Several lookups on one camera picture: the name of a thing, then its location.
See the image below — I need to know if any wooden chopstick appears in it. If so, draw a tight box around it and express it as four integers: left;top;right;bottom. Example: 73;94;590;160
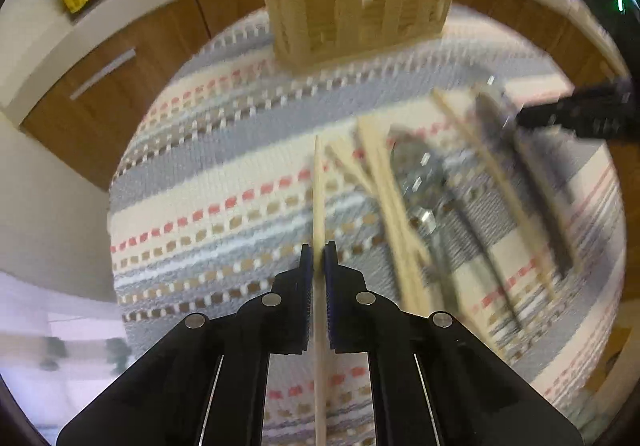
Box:
432;88;582;299
357;117;432;316
328;139;432;267
312;136;328;446

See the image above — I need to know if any clear grey plastic spoon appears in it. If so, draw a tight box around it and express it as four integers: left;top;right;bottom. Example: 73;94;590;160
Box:
474;84;578;280

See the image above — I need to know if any striped woven table cloth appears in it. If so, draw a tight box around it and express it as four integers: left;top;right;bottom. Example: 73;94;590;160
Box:
108;8;626;443

